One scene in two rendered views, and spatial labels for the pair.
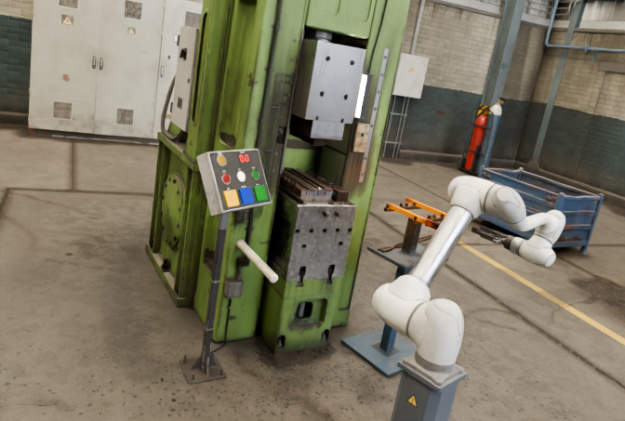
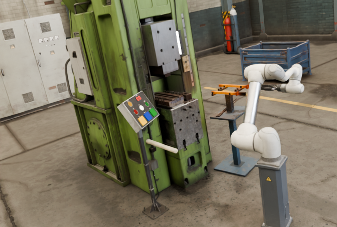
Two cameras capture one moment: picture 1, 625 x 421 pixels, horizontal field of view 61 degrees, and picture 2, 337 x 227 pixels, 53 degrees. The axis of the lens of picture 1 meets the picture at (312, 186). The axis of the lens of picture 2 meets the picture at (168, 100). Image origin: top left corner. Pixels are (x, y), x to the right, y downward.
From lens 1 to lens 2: 64 cm
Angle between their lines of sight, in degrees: 6
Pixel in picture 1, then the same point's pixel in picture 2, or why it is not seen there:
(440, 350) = (273, 151)
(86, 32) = not seen: outside the picture
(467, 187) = (253, 70)
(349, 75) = (170, 35)
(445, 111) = (204, 23)
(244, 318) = (162, 177)
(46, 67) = not seen: outside the picture
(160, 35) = (30, 42)
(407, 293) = (246, 131)
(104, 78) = (7, 80)
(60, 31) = not seen: outside the picture
